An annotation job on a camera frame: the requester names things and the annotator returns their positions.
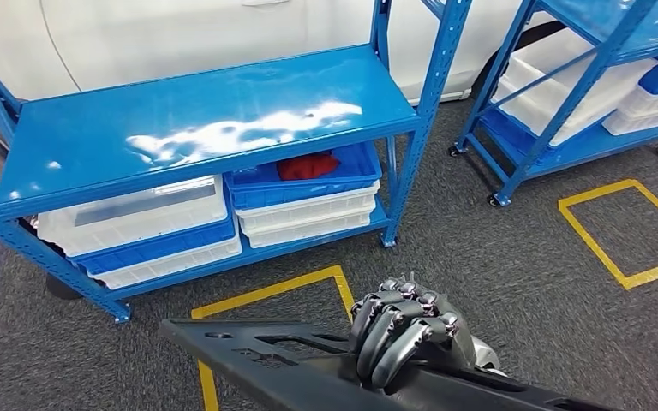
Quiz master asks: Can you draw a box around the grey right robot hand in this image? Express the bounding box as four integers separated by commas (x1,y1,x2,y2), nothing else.
349,273,481,392

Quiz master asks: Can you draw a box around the black plastic plate part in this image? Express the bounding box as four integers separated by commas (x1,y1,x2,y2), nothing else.
159,317,619,411

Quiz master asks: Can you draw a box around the blue wheeled shelf rack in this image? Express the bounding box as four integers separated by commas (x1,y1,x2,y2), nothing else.
448,0,658,208

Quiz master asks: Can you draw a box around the blue metal shelf rack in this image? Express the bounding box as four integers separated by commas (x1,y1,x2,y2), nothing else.
0,0,475,325

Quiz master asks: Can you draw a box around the yellow floor tape square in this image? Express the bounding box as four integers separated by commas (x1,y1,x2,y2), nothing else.
557,179,658,291
190,265,356,411

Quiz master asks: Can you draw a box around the blue bin with red cloth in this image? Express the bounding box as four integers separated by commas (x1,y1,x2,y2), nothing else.
224,141,383,211

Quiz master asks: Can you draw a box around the red cloth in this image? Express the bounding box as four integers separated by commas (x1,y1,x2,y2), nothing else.
276,152,342,182

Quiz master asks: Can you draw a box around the large white plastic bin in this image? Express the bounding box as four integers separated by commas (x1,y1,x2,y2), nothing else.
493,28,658,147

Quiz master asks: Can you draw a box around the white car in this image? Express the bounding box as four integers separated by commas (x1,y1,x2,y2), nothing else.
0,0,557,106

